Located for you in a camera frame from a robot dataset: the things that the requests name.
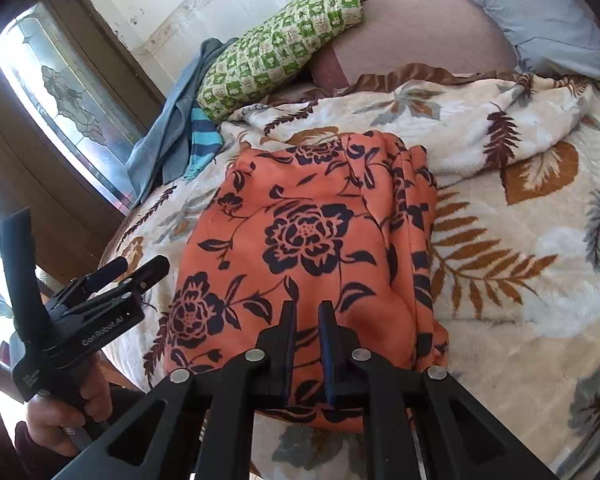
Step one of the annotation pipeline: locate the person's left hand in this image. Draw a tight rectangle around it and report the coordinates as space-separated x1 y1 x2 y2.
24 349 115 445

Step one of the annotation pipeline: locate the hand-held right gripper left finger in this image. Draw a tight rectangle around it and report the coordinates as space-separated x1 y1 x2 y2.
50 300 298 480

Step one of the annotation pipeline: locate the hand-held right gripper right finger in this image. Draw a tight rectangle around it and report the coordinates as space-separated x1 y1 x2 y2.
317 300 561 480

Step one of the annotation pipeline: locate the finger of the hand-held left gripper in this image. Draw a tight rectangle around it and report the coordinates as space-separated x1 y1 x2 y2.
94 255 171 304
82 257 131 289

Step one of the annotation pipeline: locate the brown wooden window frame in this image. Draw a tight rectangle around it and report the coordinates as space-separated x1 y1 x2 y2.
0 0 168 281

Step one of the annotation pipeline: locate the person's left forearm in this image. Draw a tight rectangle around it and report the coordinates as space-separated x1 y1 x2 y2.
10 422 86 480

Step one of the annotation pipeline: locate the cream leaf print blanket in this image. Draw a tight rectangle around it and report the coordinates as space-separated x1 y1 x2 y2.
97 62 600 480

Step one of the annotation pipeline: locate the green checked pillow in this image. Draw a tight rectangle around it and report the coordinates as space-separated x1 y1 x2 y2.
196 0 375 122

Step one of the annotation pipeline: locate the pink pillow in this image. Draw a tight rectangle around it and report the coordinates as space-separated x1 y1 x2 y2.
307 0 518 96

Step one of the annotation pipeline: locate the light blue pillow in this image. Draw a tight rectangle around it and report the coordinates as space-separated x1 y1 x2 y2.
437 0 600 83

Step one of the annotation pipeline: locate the orange floral garment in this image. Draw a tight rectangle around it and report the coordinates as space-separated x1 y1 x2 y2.
162 130 451 433

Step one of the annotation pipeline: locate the blue striped sweater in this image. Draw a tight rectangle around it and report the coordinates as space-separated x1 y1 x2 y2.
182 107 224 181

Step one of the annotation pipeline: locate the grey-blue knit garment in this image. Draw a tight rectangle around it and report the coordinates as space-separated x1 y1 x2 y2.
126 37 241 208

